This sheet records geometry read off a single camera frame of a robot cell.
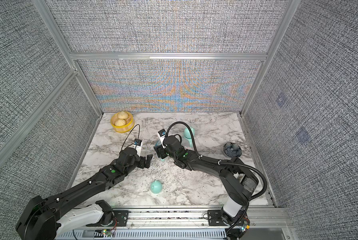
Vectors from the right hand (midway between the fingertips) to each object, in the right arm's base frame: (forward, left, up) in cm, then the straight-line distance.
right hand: (158, 140), depth 83 cm
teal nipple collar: (-3, 0, +1) cm, 3 cm away
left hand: (-5, +6, -3) cm, 9 cm away
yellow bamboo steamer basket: (+23, +24, -12) cm, 35 cm away
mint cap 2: (-22, +1, -12) cm, 25 cm away
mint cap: (+5, -16, -1) cm, 17 cm away
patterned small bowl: (+2, -46, -15) cm, 48 cm away
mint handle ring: (-3, -1, -18) cm, 18 cm away
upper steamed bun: (+29, +30, -10) cm, 42 cm away
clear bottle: (+3, -19, -6) cm, 20 cm away
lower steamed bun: (+23, +30, -11) cm, 39 cm away
